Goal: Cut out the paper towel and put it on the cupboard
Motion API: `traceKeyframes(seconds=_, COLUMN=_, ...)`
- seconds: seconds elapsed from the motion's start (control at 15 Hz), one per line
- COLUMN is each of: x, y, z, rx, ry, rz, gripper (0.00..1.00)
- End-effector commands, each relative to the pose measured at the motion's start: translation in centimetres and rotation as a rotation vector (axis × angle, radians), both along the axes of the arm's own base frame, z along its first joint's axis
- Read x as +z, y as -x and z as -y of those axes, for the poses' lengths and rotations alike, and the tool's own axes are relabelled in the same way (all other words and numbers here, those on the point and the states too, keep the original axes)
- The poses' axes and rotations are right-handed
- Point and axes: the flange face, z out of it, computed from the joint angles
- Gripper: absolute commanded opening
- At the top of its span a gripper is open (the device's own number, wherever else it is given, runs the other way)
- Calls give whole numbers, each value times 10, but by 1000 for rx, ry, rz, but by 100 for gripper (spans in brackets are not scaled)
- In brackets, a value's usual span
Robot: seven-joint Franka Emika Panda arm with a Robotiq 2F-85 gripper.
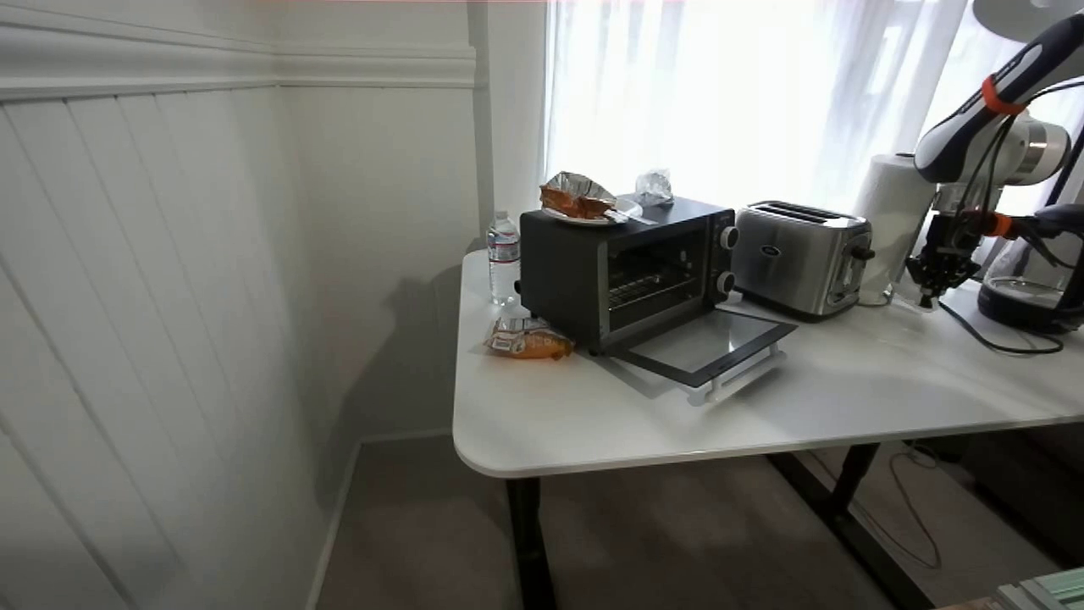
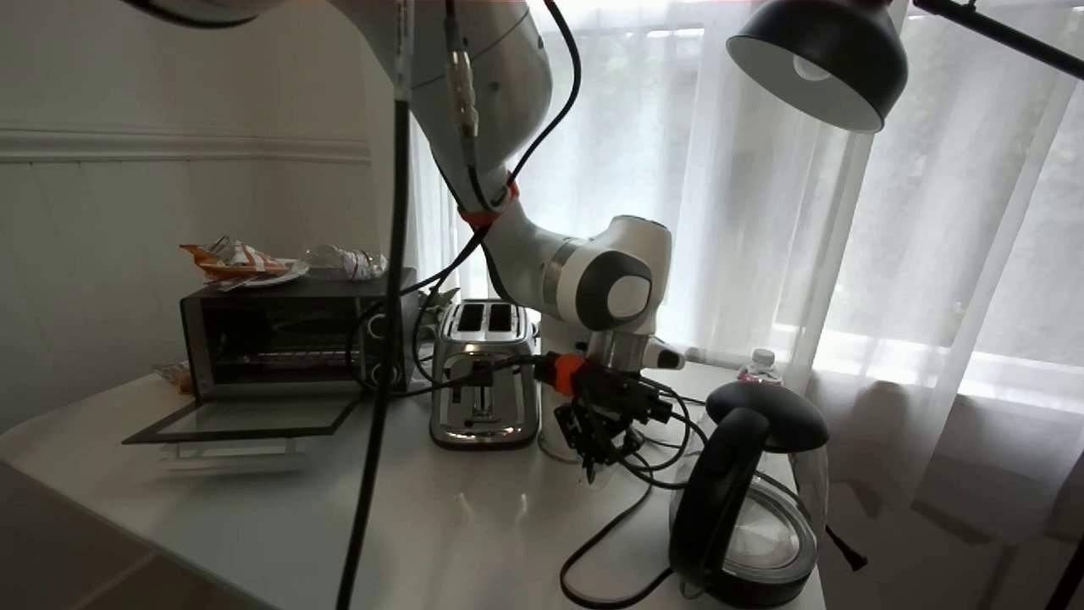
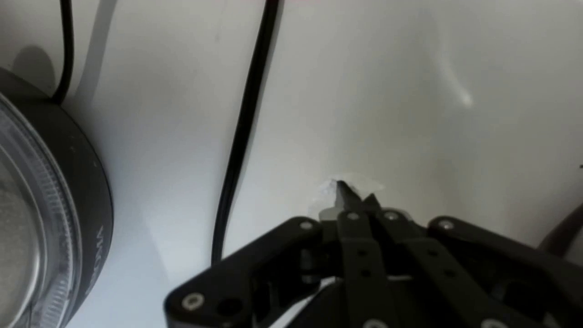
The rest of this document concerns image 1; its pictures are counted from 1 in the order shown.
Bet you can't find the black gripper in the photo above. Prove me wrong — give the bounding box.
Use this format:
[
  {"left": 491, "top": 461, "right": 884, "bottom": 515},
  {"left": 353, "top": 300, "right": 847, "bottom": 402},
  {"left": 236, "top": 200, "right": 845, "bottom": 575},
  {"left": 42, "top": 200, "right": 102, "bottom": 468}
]
[{"left": 904, "top": 209, "right": 988, "bottom": 313}]

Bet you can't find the white paper towel roll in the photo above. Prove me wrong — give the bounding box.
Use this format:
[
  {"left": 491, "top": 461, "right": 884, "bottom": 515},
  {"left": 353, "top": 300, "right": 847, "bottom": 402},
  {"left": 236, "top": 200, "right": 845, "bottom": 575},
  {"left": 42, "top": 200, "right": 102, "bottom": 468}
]
[{"left": 854, "top": 149, "right": 941, "bottom": 310}]

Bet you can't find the black glass electric kettle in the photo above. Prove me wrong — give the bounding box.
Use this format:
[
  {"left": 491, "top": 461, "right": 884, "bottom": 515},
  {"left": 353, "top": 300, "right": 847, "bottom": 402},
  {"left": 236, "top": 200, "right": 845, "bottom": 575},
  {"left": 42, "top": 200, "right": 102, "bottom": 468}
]
[{"left": 971, "top": 166, "right": 1084, "bottom": 338}]

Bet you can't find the silver two-slot toaster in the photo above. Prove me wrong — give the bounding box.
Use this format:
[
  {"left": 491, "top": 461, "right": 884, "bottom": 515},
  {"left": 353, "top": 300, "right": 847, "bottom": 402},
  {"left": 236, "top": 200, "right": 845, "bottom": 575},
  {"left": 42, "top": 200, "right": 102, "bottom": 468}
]
[{"left": 728, "top": 198, "right": 877, "bottom": 321}]

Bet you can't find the white sheer curtain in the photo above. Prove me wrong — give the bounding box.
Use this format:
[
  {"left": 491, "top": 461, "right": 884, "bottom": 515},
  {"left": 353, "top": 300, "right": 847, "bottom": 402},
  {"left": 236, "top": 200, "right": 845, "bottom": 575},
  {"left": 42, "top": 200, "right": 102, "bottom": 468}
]
[{"left": 541, "top": 0, "right": 991, "bottom": 224}]

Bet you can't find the crumpled clear plastic wrap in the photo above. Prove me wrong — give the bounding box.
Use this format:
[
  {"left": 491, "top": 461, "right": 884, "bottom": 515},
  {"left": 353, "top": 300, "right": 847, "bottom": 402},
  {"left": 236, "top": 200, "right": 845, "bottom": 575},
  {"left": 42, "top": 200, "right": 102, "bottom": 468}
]
[{"left": 630, "top": 166, "right": 682, "bottom": 217}]

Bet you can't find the black toaster oven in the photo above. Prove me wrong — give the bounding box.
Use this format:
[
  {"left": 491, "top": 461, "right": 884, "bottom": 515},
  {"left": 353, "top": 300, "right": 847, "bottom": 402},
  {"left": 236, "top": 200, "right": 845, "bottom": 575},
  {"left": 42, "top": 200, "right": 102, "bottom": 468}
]
[{"left": 516, "top": 198, "right": 801, "bottom": 395}]

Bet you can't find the pale green box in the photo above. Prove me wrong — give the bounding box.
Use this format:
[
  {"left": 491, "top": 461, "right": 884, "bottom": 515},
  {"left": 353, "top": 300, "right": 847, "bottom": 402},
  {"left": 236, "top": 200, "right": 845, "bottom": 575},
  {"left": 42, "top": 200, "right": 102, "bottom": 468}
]
[{"left": 933, "top": 563, "right": 1084, "bottom": 610}]

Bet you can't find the plate with wrapped bread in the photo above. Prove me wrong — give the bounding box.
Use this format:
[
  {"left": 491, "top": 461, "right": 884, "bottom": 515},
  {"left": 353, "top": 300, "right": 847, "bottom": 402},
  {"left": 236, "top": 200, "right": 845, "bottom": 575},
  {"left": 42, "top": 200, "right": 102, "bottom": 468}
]
[{"left": 534, "top": 169, "right": 619, "bottom": 224}]

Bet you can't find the bagged bread loaf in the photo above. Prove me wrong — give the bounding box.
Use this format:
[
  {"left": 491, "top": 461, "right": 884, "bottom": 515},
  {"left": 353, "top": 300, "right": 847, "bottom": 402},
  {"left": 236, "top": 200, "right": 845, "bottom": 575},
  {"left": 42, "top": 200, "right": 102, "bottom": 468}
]
[{"left": 484, "top": 319, "right": 577, "bottom": 364}]

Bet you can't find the clear plastic water bottle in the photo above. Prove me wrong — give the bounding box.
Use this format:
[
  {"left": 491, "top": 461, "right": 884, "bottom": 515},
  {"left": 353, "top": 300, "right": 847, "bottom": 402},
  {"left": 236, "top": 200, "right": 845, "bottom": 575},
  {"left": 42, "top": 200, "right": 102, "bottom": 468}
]
[{"left": 484, "top": 209, "right": 526, "bottom": 331}]

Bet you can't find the black kettle power cord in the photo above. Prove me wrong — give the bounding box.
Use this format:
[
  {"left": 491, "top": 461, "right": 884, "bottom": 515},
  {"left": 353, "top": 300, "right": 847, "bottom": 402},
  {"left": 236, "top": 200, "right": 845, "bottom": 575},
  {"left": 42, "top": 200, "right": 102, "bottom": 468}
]
[{"left": 934, "top": 296, "right": 1068, "bottom": 360}]

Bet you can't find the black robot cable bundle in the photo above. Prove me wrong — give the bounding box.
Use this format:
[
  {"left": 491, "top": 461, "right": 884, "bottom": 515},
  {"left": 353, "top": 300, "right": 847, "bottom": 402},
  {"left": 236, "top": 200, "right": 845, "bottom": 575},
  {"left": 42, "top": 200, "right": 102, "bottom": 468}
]
[{"left": 959, "top": 79, "right": 1084, "bottom": 243}]

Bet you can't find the thin black floor cable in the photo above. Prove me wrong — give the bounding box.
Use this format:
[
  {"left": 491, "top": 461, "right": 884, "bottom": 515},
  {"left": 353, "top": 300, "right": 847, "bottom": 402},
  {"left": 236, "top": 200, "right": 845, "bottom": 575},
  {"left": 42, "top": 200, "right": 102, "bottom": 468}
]
[{"left": 882, "top": 445, "right": 949, "bottom": 575}]

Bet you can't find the black table leg frame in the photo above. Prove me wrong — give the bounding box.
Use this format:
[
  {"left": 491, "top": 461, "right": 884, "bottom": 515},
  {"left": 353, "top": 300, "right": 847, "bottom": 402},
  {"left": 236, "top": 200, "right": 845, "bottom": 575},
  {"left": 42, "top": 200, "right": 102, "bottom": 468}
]
[{"left": 500, "top": 437, "right": 941, "bottom": 610}]

